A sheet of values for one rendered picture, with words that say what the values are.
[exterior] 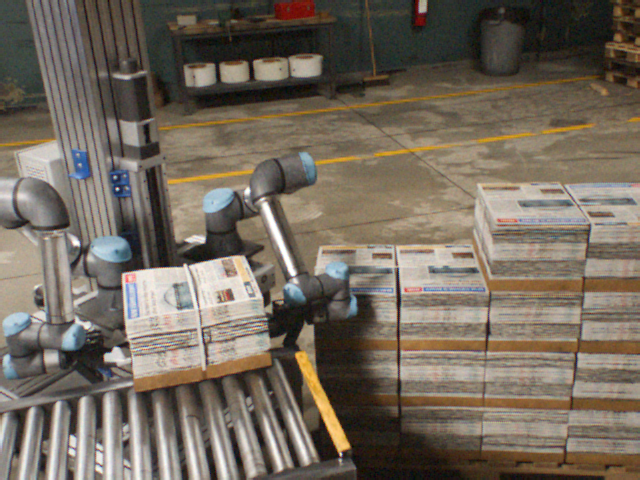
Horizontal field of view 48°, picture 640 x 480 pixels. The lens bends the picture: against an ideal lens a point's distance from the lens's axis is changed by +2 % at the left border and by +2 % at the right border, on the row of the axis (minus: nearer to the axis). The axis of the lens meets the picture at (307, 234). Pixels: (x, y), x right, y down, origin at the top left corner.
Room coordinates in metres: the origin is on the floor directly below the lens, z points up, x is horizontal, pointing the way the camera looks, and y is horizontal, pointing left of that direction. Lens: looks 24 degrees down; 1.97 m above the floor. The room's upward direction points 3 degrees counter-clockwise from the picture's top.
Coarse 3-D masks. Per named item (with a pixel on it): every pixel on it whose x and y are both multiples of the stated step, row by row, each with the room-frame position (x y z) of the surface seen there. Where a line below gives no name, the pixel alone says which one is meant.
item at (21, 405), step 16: (272, 352) 1.76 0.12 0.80; (288, 352) 1.75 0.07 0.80; (288, 368) 1.74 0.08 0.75; (96, 384) 1.65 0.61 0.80; (112, 384) 1.64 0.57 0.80; (128, 384) 1.64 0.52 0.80; (16, 400) 1.60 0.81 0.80; (32, 400) 1.60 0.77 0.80; (48, 400) 1.59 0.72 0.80; (64, 400) 1.59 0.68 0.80; (176, 400) 1.66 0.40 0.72; (224, 400) 1.69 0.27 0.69; (0, 416) 1.55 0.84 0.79; (48, 416) 1.58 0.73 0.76; (128, 416) 1.63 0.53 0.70; (48, 432) 1.58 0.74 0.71
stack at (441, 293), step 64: (320, 256) 2.32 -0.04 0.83; (384, 256) 2.30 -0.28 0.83; (448, 256) 2.27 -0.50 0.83; (384, 320) 2.03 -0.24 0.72; (448, 320) 2.01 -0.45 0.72; (512, 320) 1.99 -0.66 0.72; (576, 320) 1.97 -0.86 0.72; (320, 384) 2.05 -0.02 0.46; (384, 384) 2.03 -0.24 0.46; (448, 384) 2.01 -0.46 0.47; (512, 384) 1.99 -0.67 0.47; (576, 384) 1.96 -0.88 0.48; (448, 448) 2.01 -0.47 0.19; (512, 448) 1.99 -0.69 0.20; (576, 448) 1.96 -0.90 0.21
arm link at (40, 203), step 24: (24, 192) 1.76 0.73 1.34; (48, 192) 1.78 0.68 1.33; (24, 216) 1.75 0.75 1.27; (48, 216) 1.74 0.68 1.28; (48, 240) 1.74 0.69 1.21; (48, 264) 1.72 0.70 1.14; (48, 288) 1.71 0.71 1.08; (48, 312) 1.70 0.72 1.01; (72, 312) 1.72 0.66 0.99; (48, 336) 1.69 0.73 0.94; (72, 336) 1.68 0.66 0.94
